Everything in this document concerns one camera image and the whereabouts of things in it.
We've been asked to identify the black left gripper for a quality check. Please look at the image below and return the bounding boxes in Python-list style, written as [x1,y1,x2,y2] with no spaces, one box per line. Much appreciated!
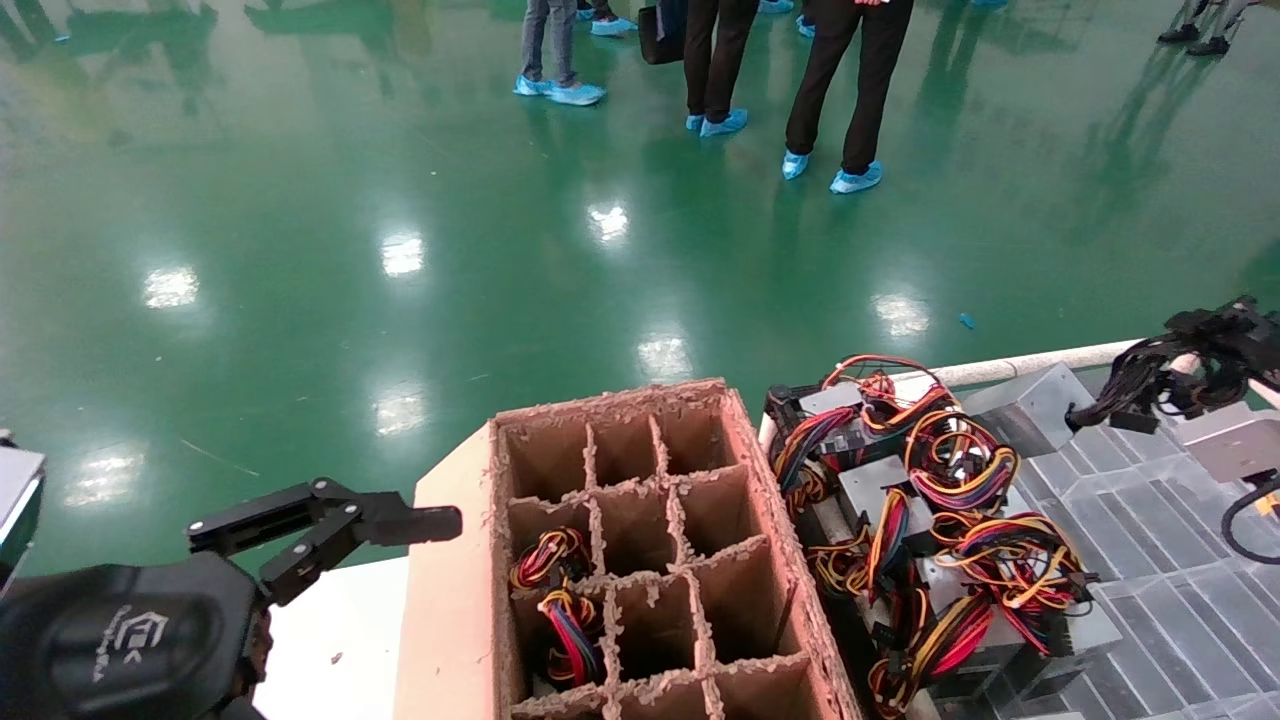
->
[0,478,463,720]

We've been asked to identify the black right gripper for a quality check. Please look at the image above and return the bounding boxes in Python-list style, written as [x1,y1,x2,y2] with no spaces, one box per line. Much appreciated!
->
[1160,296,1280,416]

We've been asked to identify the grey power supply black cables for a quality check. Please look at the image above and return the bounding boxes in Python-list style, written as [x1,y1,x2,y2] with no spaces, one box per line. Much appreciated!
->
[963,338,1206,456]

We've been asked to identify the clear plastic divided tray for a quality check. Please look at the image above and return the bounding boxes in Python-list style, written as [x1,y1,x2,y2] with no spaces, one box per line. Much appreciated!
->
[960,390,1280,720]

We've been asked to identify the brown cardboard divider box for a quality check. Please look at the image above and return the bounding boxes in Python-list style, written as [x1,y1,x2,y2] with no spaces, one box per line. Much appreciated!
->
[393,378,866,720]

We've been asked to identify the humanoid robot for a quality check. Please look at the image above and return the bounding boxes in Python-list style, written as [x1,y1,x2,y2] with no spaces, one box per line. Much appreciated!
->
[1158,0,1256,58]

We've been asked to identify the person in black trousers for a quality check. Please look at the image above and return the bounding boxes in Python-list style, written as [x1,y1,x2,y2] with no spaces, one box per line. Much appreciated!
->
[783,0,916,194]
[683,0,751,138]

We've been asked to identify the person in grey jeans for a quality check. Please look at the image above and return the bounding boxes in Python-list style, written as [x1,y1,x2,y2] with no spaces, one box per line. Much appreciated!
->
[513,0,608,107]

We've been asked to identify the black handbag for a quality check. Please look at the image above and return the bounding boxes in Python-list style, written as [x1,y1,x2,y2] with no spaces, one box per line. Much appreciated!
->
[638,0,691,66]

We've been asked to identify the power supplies with coloured wires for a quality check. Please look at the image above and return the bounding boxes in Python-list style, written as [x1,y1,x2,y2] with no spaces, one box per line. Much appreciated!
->
[1178,408,1280,486]

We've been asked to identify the white padded pipe frame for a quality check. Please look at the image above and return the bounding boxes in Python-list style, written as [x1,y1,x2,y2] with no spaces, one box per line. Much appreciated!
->
[757,338,1280,411]

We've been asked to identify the power supply with colourful wires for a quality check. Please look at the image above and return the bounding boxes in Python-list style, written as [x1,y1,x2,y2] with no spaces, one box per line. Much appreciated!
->
[535,586,607,693]
[508,527,593,591]
[765,352,961,481]
[925,512,1126,661]
[805,488,936,606]
[865,590,1051,719]
[838,408,1021,531]

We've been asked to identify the grey left wrist camera housing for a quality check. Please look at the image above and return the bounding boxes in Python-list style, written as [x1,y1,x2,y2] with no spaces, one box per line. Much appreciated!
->
[0,430,47,586]

